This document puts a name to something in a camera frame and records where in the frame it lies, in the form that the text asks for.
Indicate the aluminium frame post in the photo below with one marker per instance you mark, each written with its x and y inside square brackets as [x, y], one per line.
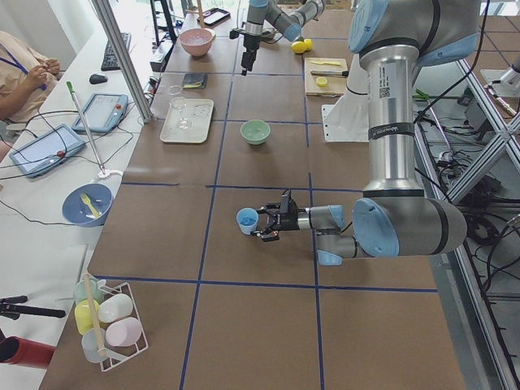
[111, 28]

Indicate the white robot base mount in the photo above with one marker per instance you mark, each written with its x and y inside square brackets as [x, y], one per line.
[347, 119]

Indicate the clear cup in rack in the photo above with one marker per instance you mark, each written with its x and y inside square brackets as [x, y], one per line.
[89, 344]

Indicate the dark grey folded cloth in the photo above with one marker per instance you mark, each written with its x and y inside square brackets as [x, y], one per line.
[194, 80]

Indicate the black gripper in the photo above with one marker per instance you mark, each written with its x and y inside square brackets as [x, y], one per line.
[248, 43]
[288, 222]

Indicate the pale green cup in rack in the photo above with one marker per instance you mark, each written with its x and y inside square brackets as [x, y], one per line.
[80, 291]

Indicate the blue bowl with fork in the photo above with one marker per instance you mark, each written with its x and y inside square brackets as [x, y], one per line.
[88, 206]

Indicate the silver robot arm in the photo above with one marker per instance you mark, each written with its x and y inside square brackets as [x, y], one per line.
[288, 25]
[394, 40]

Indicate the metal handled knife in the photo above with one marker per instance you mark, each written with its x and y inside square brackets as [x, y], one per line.
[329, 73]

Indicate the wooden cutting board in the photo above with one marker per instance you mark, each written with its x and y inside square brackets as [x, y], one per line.
[336, 85]

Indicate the light blue plastic cup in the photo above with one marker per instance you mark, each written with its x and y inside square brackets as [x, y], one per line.
[247, 213]

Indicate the beige bear serving tray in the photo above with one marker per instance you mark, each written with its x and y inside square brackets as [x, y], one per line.
[199, 112]

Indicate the green ceramic bowl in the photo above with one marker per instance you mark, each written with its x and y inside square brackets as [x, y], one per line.
[255, 131]

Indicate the blue teach pendant tablet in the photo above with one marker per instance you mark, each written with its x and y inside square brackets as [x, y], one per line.
[47, 151]

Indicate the red cylinder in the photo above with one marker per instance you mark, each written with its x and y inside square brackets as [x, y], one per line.
[24, 352]

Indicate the black computer mouse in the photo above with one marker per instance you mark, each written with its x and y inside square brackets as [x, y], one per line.
[96, 79]

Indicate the clear wine glass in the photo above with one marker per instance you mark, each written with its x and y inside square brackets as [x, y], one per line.
[178, 104]

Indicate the seated person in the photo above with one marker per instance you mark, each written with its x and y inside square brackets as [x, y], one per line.
[27, 79]

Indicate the white wire cup rack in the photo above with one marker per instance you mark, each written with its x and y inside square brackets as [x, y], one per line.
[115, 356]

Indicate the metal rod with green tip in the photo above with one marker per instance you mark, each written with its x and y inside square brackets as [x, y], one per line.
[103, 172]

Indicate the white cup in rack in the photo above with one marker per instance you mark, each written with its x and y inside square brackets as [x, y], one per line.
[116, 307]

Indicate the yellow lemon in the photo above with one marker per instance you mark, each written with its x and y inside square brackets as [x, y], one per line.
[299, 47]
[308, 44]

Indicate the yellow cup in rack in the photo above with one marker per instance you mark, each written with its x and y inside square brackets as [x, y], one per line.
[83, 317]

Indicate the half lemon slice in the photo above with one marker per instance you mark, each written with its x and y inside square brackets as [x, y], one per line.
[321, 81]

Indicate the clear ice cubes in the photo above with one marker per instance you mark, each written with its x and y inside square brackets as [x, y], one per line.
[248, 222]

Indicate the pink cup in rack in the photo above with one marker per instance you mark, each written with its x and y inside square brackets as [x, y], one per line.
[124, 332]

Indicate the yellow plastic knife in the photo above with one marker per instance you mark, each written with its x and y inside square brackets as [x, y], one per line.
[329, 63]

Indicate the clear petri dish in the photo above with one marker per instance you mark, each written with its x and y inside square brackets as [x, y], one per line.
[175, 90]

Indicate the black tripod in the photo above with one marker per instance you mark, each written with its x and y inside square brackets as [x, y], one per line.
[14, 307]

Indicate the pink bowl of ice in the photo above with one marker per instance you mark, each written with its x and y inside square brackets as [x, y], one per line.
[197, 41]

